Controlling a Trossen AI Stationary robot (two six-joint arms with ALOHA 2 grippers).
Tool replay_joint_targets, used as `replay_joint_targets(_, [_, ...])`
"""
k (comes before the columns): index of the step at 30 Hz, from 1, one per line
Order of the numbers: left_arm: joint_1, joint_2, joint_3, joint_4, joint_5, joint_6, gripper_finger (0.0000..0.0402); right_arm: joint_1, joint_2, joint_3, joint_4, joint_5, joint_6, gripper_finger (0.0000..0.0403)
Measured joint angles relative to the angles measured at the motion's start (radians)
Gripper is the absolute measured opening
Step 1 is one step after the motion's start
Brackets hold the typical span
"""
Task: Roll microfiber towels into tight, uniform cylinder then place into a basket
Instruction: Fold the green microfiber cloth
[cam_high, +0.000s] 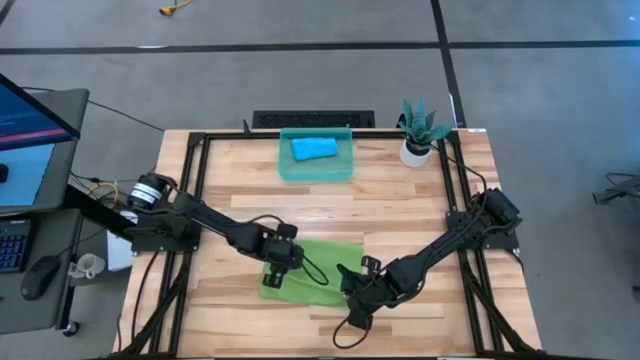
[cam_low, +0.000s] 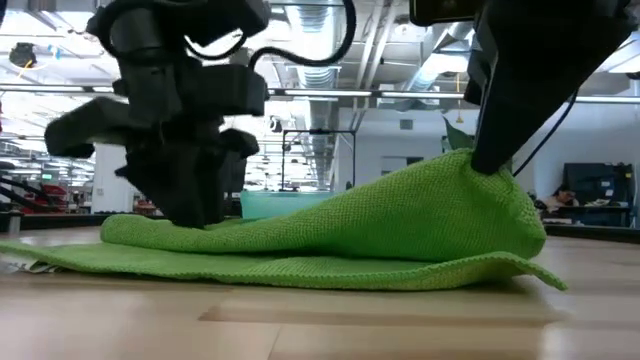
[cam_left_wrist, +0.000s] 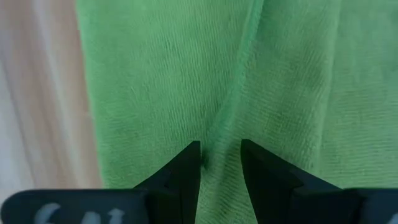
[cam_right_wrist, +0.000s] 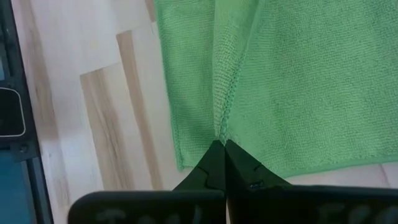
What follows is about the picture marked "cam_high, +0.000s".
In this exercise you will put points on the black desk strut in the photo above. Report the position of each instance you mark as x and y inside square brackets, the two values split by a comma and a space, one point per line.
[95, 210]

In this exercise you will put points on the white mug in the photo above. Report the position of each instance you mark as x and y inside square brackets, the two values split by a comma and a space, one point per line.
[90, 265]

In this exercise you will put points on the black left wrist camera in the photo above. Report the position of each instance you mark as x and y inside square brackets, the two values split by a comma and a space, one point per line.
[287, 231]

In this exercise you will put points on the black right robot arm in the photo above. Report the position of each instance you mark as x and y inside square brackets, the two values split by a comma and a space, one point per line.
[440, 250]

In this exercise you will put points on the black caster wheel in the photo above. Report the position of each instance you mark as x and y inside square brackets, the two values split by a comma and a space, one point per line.
[71, 328]

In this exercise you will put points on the green microfiber towel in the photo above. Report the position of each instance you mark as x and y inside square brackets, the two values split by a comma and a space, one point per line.
[335, 252]

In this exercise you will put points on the tilted computer monitor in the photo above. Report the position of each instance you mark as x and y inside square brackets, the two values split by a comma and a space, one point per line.
[30, 120]

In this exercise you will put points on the black computer mouse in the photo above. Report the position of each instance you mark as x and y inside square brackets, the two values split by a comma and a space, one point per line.
[40, 277]

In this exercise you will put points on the teal plastic basket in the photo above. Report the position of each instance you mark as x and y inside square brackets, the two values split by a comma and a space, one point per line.
[320, 172]

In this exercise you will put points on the white box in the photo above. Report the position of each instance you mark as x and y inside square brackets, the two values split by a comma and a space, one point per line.
[117, 255]

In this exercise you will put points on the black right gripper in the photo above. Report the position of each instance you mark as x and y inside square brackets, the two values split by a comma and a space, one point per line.
[372, 292]

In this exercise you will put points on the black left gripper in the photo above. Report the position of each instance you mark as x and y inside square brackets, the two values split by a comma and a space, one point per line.
[282, 255]

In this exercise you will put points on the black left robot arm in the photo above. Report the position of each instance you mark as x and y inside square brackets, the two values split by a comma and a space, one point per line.
[215, 220]

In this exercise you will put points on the blue microfiber towel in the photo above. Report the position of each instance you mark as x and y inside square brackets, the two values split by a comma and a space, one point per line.
[315, 149]

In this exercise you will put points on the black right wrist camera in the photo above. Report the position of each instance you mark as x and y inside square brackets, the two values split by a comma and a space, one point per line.
[371, 265]

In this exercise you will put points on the flat blue screen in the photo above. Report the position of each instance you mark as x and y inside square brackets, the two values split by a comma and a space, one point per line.
[25, 175]

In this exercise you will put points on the black backlit keyboard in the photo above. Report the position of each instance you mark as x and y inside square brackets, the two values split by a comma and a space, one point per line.
[12, 250]

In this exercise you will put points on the black floor stand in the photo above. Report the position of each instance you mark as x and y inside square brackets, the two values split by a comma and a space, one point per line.
[620, 192]

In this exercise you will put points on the snake plant in white pot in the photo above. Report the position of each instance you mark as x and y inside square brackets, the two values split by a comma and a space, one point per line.
[415, 152]

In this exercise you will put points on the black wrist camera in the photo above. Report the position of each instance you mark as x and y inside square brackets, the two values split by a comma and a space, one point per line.
[371, 265]
[287, 231]

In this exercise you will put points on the grey computer desk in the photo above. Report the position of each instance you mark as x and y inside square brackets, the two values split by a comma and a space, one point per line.
[70, 107]

